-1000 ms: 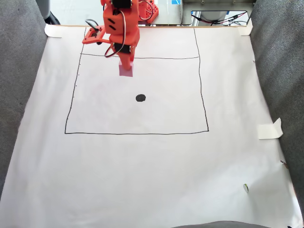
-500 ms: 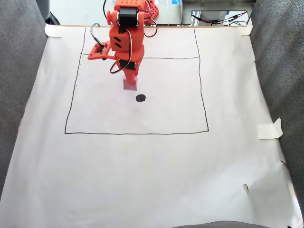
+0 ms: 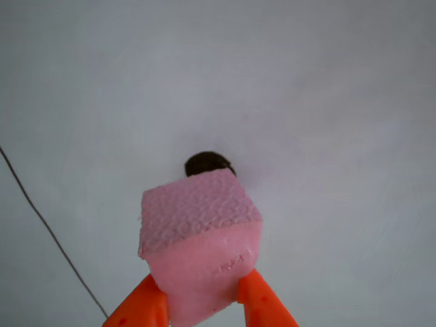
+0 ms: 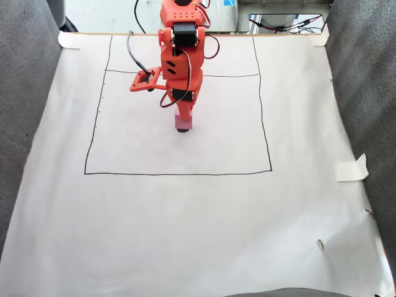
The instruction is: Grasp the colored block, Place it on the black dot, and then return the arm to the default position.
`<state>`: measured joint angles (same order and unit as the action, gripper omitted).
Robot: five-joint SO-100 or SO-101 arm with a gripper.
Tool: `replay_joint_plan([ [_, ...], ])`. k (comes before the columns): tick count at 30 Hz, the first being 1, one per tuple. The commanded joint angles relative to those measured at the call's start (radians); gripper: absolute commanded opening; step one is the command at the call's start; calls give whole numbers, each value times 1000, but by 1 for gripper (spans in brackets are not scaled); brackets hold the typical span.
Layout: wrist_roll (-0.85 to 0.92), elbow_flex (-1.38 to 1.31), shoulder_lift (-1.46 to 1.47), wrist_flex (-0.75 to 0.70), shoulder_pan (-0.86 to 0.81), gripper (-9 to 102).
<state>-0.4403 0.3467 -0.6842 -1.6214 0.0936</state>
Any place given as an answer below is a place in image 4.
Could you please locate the pink foam block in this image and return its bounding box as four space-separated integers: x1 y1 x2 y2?
174 113 194 131

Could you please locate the white paper sheet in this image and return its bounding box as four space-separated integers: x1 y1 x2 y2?
0 32 396 297

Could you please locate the white cylinder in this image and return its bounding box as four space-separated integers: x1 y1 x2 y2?
259 14 295 30

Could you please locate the white masking tape piece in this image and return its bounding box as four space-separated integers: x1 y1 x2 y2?
58 30 82 50
335 153 370 183
311 23 330 48

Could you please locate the grey felt cloth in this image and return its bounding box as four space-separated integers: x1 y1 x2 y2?
222 287 355 297
0 0 62 262
323 0 396 279

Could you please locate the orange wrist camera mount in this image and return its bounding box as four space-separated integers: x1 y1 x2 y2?
129 66 168 93

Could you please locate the black camera cable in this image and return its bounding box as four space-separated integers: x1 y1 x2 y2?
126 0 155 78

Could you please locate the red black cable bundle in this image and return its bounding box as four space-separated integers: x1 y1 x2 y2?
249 17 322 34

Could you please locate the grey metal frame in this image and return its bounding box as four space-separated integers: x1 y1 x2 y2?
234 0 334 35

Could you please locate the dark grey post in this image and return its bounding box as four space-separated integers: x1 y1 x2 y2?
46 0 67 30

